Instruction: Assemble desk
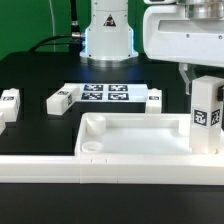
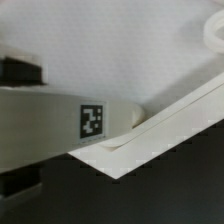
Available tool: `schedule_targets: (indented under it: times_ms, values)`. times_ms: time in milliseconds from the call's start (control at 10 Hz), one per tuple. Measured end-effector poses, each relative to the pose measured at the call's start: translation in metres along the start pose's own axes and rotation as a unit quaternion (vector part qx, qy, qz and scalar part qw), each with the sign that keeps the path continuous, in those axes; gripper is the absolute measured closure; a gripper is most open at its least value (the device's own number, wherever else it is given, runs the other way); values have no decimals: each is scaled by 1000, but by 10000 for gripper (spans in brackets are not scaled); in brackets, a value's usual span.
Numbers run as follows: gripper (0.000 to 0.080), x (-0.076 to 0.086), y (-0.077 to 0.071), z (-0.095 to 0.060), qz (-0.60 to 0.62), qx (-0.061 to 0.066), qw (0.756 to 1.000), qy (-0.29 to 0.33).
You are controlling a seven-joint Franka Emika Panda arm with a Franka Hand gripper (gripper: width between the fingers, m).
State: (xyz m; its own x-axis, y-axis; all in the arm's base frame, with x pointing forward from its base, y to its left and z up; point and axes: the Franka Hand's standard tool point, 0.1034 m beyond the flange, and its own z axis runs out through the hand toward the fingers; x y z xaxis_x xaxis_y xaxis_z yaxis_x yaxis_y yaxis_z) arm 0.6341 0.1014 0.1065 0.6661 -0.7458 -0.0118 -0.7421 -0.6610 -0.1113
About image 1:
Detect white L-shaped fence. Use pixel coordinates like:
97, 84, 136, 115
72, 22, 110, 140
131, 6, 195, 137
0, 114, 224, 186

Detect white desk top tray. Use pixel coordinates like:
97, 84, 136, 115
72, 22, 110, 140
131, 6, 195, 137
74, 111, 224, 158

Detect white marker base plate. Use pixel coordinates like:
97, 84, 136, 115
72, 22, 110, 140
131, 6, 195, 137
65, 83, 148, 102

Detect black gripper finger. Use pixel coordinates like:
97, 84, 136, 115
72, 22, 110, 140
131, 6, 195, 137
217, 85, 224, 102

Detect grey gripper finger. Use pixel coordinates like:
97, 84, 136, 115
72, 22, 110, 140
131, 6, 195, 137
179, 63, 197, 95

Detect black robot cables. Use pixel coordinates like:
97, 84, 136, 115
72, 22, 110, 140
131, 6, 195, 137
28, 0, 86, 53

